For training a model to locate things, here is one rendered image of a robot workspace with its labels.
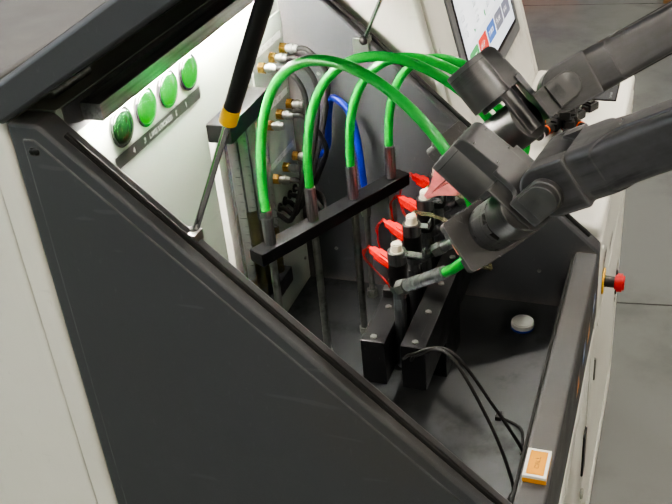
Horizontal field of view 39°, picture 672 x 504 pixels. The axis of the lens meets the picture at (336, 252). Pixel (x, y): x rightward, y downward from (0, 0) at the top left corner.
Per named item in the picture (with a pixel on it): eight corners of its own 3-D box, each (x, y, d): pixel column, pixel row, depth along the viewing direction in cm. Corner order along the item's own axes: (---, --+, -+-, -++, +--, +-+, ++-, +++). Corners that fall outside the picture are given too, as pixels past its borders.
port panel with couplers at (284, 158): (288, 212, 162) (266, 37, 146) (270, 210, 163) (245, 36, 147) (315, 177, 172) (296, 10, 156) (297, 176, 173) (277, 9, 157)
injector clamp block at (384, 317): (428, 426, 146) (424, 347, 138) (366, 415, 150) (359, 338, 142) (475, 301, 173) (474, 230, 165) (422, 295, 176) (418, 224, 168)
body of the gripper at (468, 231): (436, 227, 109) (456, 212, 102) (506, 184, 111) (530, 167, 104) (467, 275, 108) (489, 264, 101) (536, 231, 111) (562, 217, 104)
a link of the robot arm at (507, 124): (537, 140, 113) (557, 122, 116) (500, 95, 113) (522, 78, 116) (499, 168, 118) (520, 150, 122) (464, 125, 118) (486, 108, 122)
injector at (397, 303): (423, 373, 146) (418, 258, 135) (392, 368, 147) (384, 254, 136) (428, 362, 148) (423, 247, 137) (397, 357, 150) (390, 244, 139)
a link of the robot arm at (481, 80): (589, 87, 111) (579, 92, 120) (527, 10, 111) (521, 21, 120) (507, 152, 113) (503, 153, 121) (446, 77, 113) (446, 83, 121)
